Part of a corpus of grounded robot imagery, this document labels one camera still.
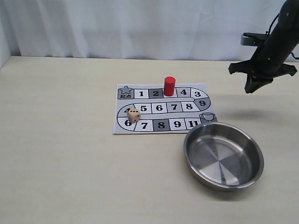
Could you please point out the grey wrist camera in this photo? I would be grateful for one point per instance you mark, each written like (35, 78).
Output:
(253, 39)

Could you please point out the stainless steel bowl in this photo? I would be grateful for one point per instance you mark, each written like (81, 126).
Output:
(223, 157)

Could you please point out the wooden die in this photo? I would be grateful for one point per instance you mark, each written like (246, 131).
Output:
(133, 115)

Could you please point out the white curtain backdrop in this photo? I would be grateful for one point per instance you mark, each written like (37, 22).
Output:
(133, 29)

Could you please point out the red cylinder game piece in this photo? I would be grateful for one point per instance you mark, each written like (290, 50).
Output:
(169, 86)

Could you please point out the printed paper game board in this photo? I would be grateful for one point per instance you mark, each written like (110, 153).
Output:
(189, 106)

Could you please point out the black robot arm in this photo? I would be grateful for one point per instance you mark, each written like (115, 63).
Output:
(272, 49)

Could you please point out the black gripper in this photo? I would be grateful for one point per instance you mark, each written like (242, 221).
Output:
(260, 74)

